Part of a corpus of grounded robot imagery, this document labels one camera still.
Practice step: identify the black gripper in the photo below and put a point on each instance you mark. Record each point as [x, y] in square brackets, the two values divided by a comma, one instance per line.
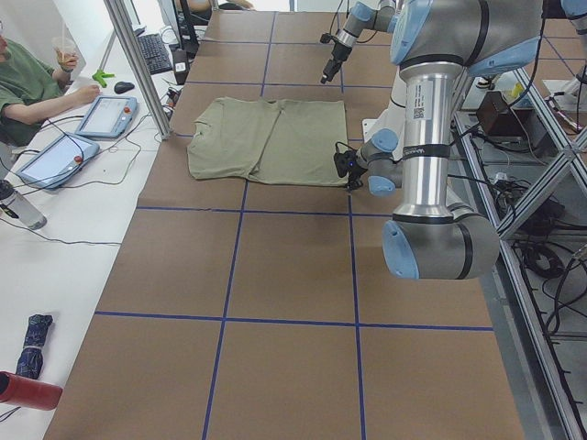
[334, 54]
[355, 170]

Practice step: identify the olive green long-sleeve shirt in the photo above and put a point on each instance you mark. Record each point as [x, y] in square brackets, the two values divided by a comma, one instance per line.
[272, 142]

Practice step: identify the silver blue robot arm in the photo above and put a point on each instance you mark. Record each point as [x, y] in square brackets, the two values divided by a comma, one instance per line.
[361, 17]
[433, 234]

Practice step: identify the black keyboard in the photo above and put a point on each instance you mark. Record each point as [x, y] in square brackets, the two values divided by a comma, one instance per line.
[154, 53]

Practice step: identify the black computer mouse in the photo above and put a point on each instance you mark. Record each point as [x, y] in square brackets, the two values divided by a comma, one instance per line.
[123, 87]

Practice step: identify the upper teach pendant tablet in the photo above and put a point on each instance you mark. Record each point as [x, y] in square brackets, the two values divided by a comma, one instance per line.
[108, 117]

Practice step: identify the teach pendant tablet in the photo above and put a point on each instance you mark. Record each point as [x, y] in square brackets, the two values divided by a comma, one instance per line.
[58, 162]
[108, 117]

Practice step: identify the green plastic part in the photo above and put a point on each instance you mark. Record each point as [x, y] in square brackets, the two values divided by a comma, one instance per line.
[101, 77]

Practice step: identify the lower teach pendant tablet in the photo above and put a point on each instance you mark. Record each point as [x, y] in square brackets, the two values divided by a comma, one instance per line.
[58, 162]

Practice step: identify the seated person in green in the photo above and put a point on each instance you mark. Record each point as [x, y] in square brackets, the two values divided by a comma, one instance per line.
[33, 92]

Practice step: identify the clear water bottle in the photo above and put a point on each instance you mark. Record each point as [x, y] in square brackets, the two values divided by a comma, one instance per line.
[16, 206]

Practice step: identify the folded dark blue umbrella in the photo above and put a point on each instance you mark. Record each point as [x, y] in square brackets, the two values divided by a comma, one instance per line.
[30, 361]

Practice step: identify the red cylinder bottle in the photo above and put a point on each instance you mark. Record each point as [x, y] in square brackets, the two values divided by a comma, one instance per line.
[29, 393]

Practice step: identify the aluminium frame post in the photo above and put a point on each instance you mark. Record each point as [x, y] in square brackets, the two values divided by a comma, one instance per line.
[122, 26]

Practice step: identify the aluminium frame rail structure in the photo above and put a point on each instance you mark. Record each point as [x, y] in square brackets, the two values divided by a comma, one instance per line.
[522, 148]

